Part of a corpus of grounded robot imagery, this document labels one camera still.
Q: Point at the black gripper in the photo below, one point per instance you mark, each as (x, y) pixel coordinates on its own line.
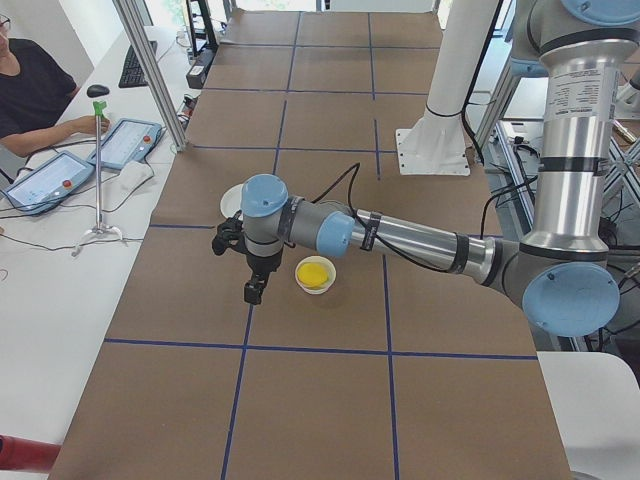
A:
(261, 264)

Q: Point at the yellow lemon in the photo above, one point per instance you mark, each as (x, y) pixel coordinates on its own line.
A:
(312, 275)

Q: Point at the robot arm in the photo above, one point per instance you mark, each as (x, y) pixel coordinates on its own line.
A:
(557, 272)

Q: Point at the white bowl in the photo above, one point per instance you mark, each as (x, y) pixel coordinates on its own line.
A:
(330, 269)

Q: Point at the white plate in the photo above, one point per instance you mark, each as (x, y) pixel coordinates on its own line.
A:
(230, 202)

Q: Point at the white cloth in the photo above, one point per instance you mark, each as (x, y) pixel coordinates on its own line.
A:
(134, 174)

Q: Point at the far teach pendant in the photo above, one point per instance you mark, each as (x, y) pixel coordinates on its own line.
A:
(129, 140)

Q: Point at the teach pendant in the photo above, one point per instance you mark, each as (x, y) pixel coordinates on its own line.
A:
(49, 184)
(129, 140)

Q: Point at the black box device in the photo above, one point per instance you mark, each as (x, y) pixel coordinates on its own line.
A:
(197, 74)

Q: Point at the near teach pendant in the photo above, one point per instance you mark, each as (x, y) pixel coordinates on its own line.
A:
(49, 184)

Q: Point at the metal stand with green clip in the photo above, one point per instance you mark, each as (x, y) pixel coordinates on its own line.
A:
(101, 228)

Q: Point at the black keyboard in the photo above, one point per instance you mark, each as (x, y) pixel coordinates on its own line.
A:
(132, 74)

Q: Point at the black computer mouse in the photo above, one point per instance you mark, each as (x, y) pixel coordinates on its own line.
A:
(97, 90)

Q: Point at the red cylinder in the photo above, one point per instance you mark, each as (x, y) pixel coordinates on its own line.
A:
(19, 454)

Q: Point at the seated person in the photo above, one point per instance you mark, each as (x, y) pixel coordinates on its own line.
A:
(35, 92)

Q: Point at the aluminium frame post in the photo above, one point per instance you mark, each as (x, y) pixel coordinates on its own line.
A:
(133, 25)

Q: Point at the white pedestal column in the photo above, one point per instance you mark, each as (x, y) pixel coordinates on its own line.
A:
(435, 145)

